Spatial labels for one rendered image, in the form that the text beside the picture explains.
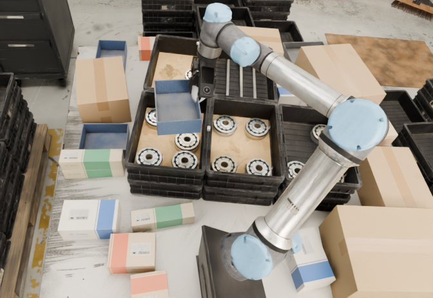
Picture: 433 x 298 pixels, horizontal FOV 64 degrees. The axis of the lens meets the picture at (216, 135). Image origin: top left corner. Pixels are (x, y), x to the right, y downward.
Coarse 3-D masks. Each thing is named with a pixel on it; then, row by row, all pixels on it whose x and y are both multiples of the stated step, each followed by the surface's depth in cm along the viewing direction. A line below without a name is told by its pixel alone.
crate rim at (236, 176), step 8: (264, 104) 152; (272, 104) 152; (208, 136) 137; (280, 136) 141; (208, 144) 137; (280, 144) 139; (208, 152) 133; (280, 152) 136; (208, 160) 130; (280, 160) 134; (208, 168) 128; (280, 168) 132; (216, 176) 128; (224, 176) 128; (232, 176) 128; (240, 176) 128; (248, 176) 128; (256, 176) 128; (264, 176) 129; (272, 176) 129; (280, 176) 129
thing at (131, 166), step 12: (132, 132) 135; (132, 144) 131; (204, 144) 135; (204, 156) 133; (132, 168) 126; (144, 168) 126; (156, 168) 126; (168, 168) 126; (180, 168) 127; (204, 168) 128
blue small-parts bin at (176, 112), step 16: (160, 80) 124; (176, 80) 125; (160, 96) 129; (176, 96) 129; (160, 112) 124; (176, 112) 124; (192, 112) 125; (160, 128) 115; (176, 128) 116; (192, 128) 117
